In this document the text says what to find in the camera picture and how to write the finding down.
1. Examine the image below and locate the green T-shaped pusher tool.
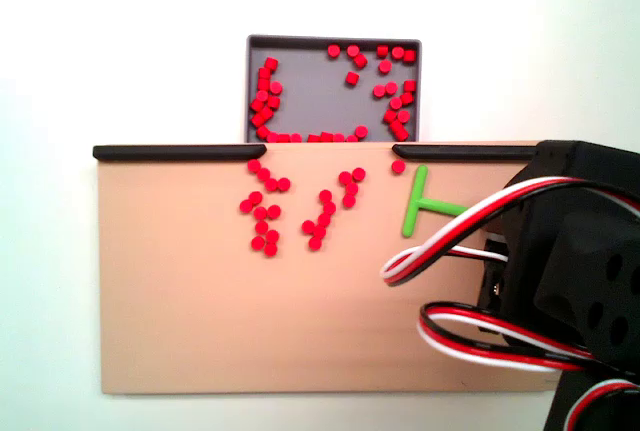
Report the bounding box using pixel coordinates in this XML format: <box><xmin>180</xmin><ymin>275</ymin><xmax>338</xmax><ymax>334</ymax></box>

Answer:
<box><xmin>401</xmin><ymin>164</ymin><xmax>472</xmax><ymax>238</ymax></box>

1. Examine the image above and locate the grey plastic tray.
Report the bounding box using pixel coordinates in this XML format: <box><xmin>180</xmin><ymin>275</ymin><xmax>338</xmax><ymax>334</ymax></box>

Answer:
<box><xmin>245</xmin><ymin>34</ymin><xmax>424</xmax><ymax>144</ymax></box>

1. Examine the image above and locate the beige rectangular board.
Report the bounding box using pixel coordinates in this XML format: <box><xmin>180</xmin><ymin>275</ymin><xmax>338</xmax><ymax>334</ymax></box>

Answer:
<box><xmin>94</xmin><ymin>139</ymin><xmax>564</xmax><ymax>396</ymax></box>

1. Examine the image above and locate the black rail strip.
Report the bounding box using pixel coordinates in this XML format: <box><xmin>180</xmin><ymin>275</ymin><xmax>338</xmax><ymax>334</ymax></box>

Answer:
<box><xmin>92</xmin><ymin>144</ymin><xmax>268</xmax><ymax>162</ymax></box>
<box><xmin>391</xmin><ymin>143</ymin><xmax>541</xmax><ymax>162</ymax></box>

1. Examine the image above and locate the white red black servo cable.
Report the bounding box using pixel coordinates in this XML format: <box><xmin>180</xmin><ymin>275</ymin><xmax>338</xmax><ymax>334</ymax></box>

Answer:
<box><xmin>380</xmin><ymin>176</ymin><xmax>640</xmax><ymax>287</ymax></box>
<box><xmin>564</xmin><ymin>378</ymin><xmax>640</xmax><ymax>431</ymax></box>
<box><xmin>418</xmin><ymin>300</ymin><xmax>601</xmax><ymax>373</ymax></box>

